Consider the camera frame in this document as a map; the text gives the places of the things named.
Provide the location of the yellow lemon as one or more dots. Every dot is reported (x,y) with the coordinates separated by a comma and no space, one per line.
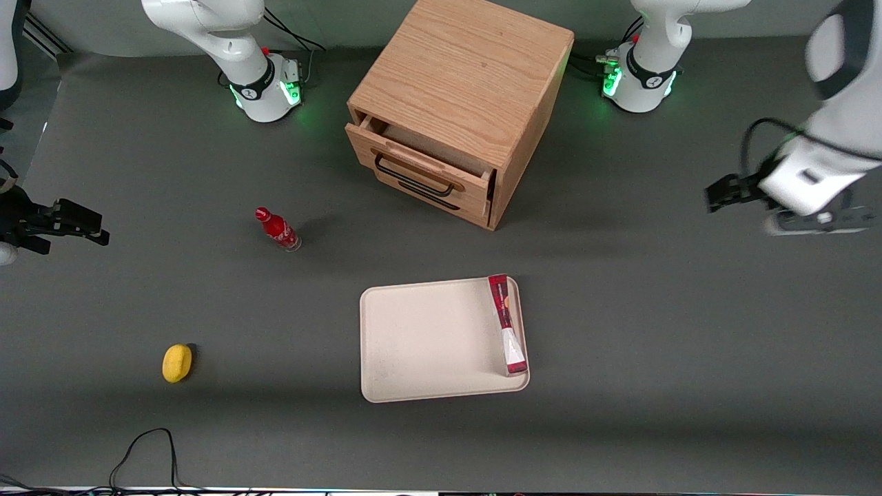
(176,363)

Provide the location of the wooden drawer cabinet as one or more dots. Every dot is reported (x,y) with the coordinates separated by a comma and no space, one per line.
(468,69)

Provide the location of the aluminium frame rail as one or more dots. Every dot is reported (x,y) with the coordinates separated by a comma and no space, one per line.
(45,34)

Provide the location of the red cola bottle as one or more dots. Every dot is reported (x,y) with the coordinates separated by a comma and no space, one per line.
(278,230)

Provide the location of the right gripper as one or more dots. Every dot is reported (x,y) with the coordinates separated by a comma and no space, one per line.
(21,219)

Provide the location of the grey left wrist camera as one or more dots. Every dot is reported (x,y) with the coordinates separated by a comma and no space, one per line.
(820,222)

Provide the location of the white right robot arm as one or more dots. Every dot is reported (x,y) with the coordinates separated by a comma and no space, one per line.
(241,48)

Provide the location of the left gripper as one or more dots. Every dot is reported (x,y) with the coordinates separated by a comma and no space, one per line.
(743,187)

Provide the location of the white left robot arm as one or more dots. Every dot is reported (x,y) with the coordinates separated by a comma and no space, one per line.
(648,62)

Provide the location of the beige plastic tray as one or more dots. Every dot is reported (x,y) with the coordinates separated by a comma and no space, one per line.
(434,341)

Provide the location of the red cookie box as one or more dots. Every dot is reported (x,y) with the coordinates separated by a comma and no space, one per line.
(506,324)

